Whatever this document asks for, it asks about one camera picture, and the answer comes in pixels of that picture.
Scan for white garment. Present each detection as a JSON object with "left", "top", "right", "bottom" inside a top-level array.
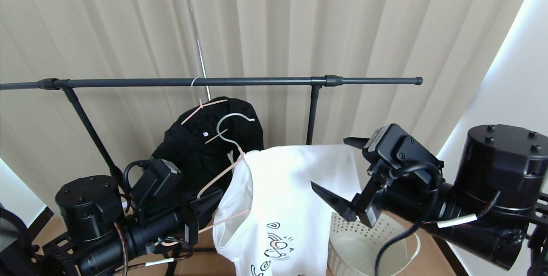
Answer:
[{"left": 213, "top": 144, "right": 362, "bottom": 276}]

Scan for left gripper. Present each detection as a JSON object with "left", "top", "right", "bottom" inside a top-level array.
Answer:
[{"left": 79, "top": 208, "right": 200, "bottom": 276}]

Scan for black shorts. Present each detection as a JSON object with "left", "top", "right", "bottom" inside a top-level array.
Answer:
[{"left": 150, "top": 96, "right": 265, "bottom": 202}]

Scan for pink clothes hanger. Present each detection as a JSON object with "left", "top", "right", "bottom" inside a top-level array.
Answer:
[
  {"left": 181, "top": 77, "right": 229, "bottom": 145},
  {"left": 196, "top": 113, "right": 256, "bottom": 234}
]

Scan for white laundry basket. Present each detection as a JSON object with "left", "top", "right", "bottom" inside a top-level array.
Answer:
[{"left": 328, "top": 212, "right": 421, "bottom": 276}]

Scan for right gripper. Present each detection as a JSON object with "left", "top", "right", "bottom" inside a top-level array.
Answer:
[{"left": 310, "top": 137, "right": 453, "bottom": 228}]

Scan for black clothes rack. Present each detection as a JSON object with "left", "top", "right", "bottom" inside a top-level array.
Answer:
[{"left": 0, "top": 75, "right": 423, "bottom": 276}]

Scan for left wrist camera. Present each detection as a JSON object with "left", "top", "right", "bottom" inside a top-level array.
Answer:
[{"left": 130, "top": 158, "right": 183, "bottom": 225}]

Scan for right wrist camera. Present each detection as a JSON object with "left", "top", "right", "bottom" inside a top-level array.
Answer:
[{"left": 363, "top": 123, "right": 444, "bottom": 191}]

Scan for beige curtain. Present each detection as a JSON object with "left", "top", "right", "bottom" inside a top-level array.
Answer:
[{"left": 0, "top": 0, "right": 540, "bottom": 221}]

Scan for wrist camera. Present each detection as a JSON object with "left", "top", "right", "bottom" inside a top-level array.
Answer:
[
  {"left": 130, "top": 158, "right": 183, "bottom": 225},
  {"left": 363, "top": 123, "right": 444, "bottom": 191}
]

